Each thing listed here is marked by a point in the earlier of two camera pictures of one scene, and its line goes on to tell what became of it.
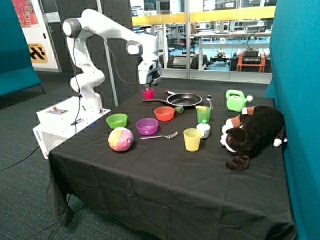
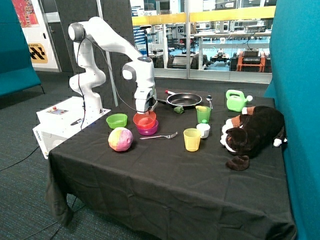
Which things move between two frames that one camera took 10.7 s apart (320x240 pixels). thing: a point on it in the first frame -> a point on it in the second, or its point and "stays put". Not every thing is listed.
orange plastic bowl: x=164 y=113 -> x=142 y=120
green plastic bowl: x=116 y=120 stays put
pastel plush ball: x=120 y=139 stays put
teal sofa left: x=17 y=73 stays put
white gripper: x=149 y=71 -> x=146 y=99
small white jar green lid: x=204 y=129 stays put
